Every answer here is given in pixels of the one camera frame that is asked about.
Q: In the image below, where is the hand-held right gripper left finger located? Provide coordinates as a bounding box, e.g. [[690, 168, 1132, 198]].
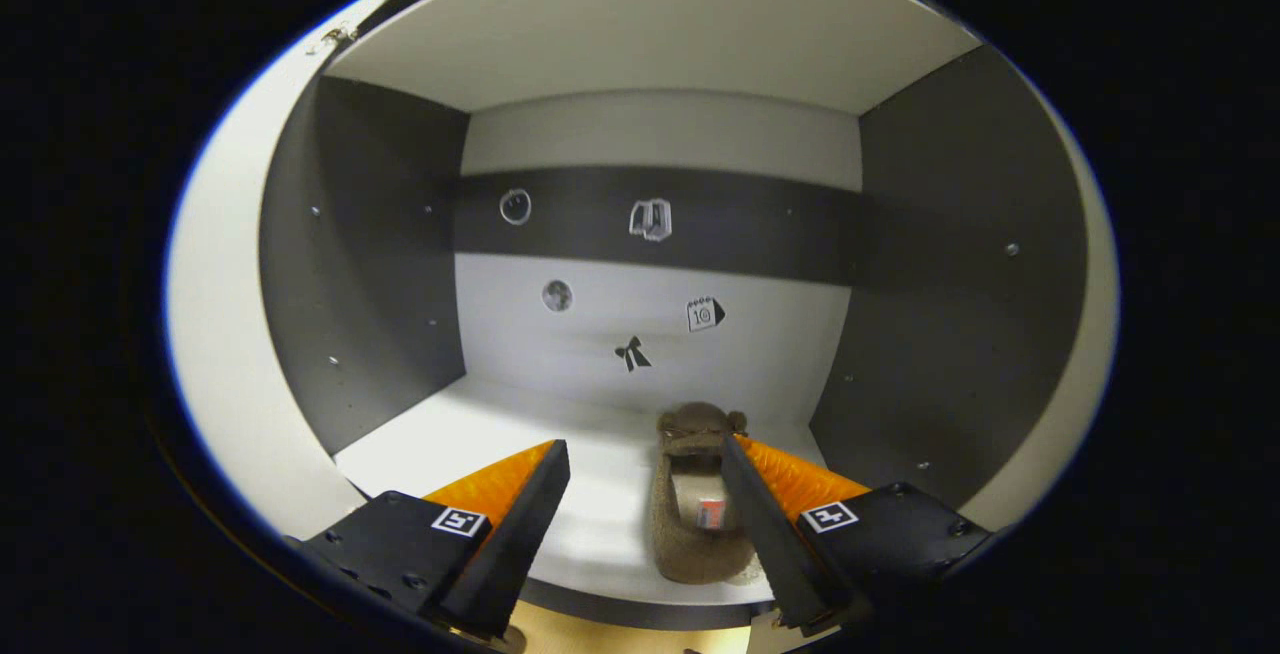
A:
[[285, 439, 571, 640]]

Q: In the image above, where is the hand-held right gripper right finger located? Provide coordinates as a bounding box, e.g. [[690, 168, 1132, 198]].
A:
[[720, 432, 996, 635]]

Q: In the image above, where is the brown fuzzy shoe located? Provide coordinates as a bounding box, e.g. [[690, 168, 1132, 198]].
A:
[[648, 402, 761, 585]]

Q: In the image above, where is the white and grey shoe cabinet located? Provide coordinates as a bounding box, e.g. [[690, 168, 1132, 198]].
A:
[[165, 0, 1121, 632]]

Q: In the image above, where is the white cabinet shelf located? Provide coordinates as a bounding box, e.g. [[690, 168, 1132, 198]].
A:
[[325, 0, 986, 117], [333, 377, 831, 607]]

